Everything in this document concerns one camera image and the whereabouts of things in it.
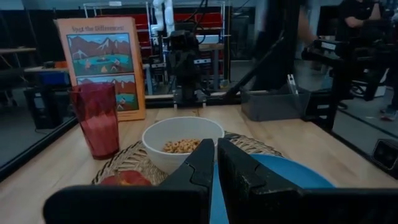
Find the metal rack with red bins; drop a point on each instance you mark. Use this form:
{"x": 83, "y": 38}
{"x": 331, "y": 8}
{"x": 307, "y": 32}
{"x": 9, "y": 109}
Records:
{"x": 214, "y": 19}

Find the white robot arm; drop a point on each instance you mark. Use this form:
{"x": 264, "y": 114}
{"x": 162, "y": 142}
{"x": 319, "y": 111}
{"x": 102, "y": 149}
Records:
{"x": 164, "y": 15}

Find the black rig frame brace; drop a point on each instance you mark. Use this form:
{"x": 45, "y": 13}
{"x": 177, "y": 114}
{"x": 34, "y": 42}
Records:
{"x": 280, "y": 46}

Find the clear plastic container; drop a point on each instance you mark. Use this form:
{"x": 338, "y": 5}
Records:
{"x": 273, "y": 105}

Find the person's shoe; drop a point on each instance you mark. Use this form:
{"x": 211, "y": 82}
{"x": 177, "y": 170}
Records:
{"x": 388, "y": 113}

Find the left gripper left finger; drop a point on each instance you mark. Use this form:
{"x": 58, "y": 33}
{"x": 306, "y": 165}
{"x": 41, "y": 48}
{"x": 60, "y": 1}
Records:
{"x": 192, "y": 186}

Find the brown cereal pieces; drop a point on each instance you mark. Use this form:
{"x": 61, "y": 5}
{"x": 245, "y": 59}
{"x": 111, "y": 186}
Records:
{"x": 182, "y": 146}

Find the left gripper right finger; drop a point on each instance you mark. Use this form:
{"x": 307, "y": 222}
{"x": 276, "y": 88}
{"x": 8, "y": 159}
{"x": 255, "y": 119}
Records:
{"x": 248, "y": 193}

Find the person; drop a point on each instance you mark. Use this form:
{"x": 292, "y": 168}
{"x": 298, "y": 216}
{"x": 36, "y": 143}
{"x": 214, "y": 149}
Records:
{"x": 357, "y": 12}

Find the white ceramic bowl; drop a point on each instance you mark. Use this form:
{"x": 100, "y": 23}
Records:
{"x": 174, "y": 129}

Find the red translucent plastic cup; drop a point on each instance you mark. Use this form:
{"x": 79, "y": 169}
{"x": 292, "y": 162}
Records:
{"x": 98, "y": 124}

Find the black camera box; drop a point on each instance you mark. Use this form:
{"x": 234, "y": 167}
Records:
{"x": 385, "y": 157}

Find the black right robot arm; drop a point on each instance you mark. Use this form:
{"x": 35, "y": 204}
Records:
{"x": 185, "y": 40}

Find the black floor box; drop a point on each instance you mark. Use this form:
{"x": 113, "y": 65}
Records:
{"x": 46, "y": 105}

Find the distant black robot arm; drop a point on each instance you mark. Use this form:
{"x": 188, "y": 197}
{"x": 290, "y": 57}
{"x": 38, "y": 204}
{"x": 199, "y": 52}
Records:
{"x": 342, "y": 49}

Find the round woven straw placemat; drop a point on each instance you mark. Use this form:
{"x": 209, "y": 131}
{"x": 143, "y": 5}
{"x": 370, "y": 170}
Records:
{"x": 130, "y": 158}

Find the blue plate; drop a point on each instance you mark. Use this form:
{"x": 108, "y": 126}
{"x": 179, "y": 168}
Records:
{"x": 292, "y": 174}

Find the black table edge rail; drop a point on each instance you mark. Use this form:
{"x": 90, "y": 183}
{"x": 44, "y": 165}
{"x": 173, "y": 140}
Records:
{"x": 31, "y": 146}

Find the red yellow apple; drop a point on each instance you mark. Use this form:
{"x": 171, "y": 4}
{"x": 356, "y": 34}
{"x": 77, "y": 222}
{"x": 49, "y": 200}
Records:
{"x": 127, "y": 180}

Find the blue storage bin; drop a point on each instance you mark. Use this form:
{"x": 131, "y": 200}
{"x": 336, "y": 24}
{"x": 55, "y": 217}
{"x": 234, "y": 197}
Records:
{"x": 53, "y": 77}

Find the orange cereal box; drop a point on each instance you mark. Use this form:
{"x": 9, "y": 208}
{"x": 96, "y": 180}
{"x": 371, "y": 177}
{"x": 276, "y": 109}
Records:
{"x": 102, "y": 53}

